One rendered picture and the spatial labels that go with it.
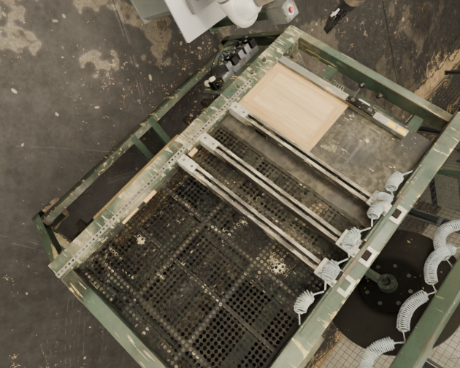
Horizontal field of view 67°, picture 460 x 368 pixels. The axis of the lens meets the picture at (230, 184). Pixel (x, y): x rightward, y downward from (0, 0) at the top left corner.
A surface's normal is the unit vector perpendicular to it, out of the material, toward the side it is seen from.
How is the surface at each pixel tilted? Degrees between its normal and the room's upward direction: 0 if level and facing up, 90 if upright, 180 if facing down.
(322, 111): 55
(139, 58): 0
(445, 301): 90
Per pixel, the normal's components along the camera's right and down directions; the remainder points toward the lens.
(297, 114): -0.06, -0.38
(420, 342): -0.49, -0.65
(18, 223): 0.58, 0.26
